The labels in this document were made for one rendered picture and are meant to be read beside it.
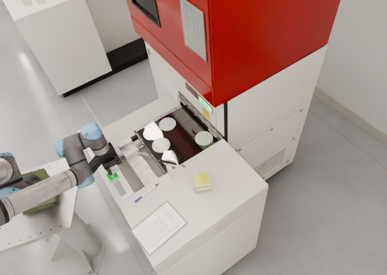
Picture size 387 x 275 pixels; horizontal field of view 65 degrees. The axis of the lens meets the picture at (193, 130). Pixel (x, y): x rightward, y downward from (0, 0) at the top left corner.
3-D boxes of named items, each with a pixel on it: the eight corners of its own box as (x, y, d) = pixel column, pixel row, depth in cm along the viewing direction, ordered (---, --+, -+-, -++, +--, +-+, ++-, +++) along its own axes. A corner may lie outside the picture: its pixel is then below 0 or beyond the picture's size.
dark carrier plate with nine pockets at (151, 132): (186, 104, 188) (186, 104, 188) (220, 140, 169) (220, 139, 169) (136, 132, 178) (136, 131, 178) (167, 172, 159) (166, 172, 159)
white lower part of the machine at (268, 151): (230, 110, 302) (231, 39, 239) (292, 167, 257) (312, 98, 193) (170, 145, 282) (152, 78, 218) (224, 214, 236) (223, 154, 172)
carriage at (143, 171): (131, 141, 180) (129, 138, 177) (162, 186, 159) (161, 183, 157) (118, 148, 177) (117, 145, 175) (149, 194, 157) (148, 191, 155)
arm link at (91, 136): (76, 125, 126) (96, 117, 128) (86, 141, 135) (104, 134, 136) (79, 138, 121) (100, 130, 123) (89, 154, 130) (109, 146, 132)
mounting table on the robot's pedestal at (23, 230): (3, 263, 158) (-12, 255, 147) (8, 190, 185) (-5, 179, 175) (90, 232, 164) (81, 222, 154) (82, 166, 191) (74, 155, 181)
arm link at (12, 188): (14, 210, 146) (-1, 219, 133) (2, 184, 145) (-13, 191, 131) (38, 200, 147) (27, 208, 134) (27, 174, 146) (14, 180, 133)
